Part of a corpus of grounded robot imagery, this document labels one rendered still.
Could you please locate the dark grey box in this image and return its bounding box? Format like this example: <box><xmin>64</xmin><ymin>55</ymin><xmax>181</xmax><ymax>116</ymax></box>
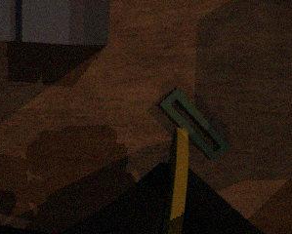
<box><xmin>83</xmin><ymin>0</ymin><xmax>111</xmax><ymax>46</ymax></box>

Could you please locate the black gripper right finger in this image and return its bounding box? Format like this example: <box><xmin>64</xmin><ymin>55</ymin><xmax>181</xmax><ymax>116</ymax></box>
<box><xmin>181</xmin><ymin>168</ymin><xmax>264</xmax><ymax>234</ymax></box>

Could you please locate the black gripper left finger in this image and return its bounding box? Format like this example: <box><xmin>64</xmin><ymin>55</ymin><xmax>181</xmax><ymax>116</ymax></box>
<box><xmin>0</xmin><ymin>163</ymin><xmax>170</xmax><ymax>234</ymax></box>

